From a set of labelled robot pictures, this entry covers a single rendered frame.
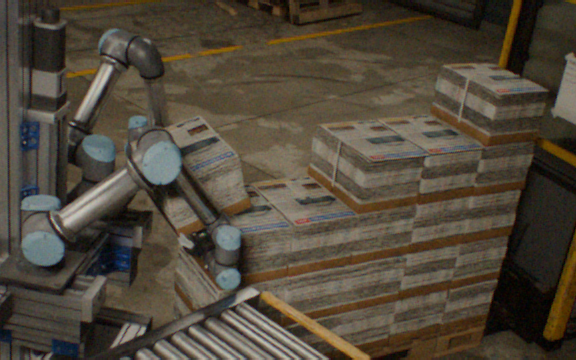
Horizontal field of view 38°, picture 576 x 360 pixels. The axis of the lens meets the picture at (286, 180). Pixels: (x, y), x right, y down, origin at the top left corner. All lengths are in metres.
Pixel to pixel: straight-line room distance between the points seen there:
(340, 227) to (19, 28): 1.38
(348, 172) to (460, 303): 0.97
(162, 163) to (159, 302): 1.72
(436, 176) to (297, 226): 0.64
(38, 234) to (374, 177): 1.32
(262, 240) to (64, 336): 0.77
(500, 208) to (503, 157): 0.26
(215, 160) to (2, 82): 0.74
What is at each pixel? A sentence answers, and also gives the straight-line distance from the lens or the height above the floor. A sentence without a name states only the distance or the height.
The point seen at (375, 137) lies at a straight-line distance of 3.36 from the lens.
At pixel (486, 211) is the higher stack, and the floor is 0.75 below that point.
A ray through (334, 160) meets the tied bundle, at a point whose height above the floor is 0.97.
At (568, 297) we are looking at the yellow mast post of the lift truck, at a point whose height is 0.33.
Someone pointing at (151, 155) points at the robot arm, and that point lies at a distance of 2.40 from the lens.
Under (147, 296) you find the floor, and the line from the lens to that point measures 4.10.
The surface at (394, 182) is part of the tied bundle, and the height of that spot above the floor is 0.95.
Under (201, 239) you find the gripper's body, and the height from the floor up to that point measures 0.88.
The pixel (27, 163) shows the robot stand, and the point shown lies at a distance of 2.84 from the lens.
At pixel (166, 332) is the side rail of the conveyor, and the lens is 2.50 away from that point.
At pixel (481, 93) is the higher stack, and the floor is 1.26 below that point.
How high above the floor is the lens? 2.26
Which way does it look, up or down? 25 degrees down
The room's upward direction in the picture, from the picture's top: 8 degrees clockwise
